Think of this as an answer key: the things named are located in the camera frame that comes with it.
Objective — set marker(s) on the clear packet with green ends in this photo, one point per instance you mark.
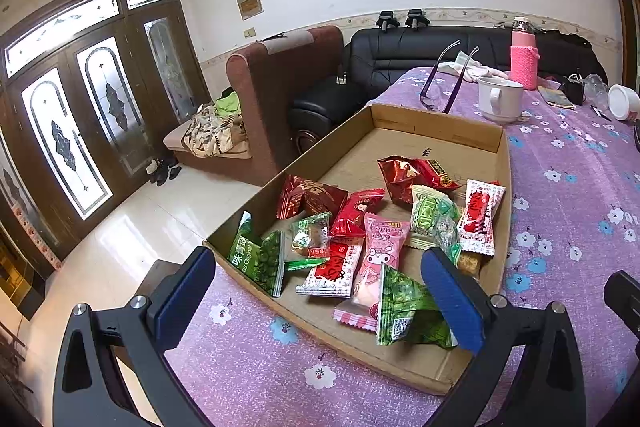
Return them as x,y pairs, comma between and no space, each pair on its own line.
310,234

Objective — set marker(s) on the white and red snack packet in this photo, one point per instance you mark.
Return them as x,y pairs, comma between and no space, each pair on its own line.
330,272
480,217

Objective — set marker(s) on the floral blanket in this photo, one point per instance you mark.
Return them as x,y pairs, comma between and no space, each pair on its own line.
210,132

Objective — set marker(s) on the small metal pen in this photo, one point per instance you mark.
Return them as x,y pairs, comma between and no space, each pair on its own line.
600,113

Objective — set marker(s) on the light green snack packet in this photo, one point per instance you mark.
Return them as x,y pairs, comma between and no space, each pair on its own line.
430,212

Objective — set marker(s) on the green pea snack packet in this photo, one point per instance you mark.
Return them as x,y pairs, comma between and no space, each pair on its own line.
255,262

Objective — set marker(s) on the small red candy packet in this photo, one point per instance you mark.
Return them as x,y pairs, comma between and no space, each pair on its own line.
355,217

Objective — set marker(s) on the yellow wall plaque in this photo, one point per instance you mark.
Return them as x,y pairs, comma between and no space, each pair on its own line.
250,3

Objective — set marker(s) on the pink cartoon snack packet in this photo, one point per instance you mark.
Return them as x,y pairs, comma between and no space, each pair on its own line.
380,257

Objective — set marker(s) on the small clear green candy packet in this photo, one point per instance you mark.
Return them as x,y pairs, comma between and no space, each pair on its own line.
445,232

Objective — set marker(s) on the purple floral tablecloth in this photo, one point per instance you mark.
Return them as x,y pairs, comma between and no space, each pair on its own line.
565,207

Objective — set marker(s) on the brown wooden cabinet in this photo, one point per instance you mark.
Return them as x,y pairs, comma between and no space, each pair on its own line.
627,7

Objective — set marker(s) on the black clamp device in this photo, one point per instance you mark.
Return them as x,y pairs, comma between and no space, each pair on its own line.
387,19
417,18

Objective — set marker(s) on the wall light switch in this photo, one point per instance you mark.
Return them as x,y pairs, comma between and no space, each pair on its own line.
249,32

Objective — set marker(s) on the brown armchair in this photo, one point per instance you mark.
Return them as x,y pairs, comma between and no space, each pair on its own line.
260,107

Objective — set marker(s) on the wooden glass double doors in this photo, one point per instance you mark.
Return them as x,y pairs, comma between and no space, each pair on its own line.
100,107

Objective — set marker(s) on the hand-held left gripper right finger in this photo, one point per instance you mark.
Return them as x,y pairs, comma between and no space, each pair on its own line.
452,302

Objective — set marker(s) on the black leather sofa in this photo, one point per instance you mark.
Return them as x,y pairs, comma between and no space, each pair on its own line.
400,57

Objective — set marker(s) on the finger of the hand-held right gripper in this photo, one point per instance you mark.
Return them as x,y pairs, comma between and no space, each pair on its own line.
627,302

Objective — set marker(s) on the yellow cracker bar packet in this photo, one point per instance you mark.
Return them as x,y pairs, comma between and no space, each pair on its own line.
470,264

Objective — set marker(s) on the white plastic jar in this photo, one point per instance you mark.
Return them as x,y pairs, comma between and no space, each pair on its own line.
625,102

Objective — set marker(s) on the white mug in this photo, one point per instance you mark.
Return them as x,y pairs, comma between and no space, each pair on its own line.
502,99

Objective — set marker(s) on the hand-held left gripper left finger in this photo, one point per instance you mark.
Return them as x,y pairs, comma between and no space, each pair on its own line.
185,297

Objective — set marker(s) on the cardboard tray box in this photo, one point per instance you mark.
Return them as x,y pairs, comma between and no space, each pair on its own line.
350,157

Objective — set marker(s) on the small booklet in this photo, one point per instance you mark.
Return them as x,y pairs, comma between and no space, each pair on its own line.
555,97

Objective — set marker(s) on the dark red gold-print packet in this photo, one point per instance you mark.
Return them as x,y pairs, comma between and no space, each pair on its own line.
397,174

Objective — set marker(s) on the pink knit-sleeve bottle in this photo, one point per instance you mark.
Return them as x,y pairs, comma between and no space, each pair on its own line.
524,62

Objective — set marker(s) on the white cloth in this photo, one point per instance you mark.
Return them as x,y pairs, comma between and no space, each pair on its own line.
480,69

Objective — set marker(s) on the black low cabinet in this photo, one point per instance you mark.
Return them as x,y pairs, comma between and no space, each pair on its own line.
20,277

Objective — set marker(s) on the purple eyeglasses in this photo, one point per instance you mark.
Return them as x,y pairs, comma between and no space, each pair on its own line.
442,64

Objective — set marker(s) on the glossy green snack packet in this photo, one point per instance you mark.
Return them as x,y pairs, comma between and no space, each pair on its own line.
405,312

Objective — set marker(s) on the pair of dark shoes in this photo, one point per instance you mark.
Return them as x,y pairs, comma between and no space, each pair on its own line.
165,172

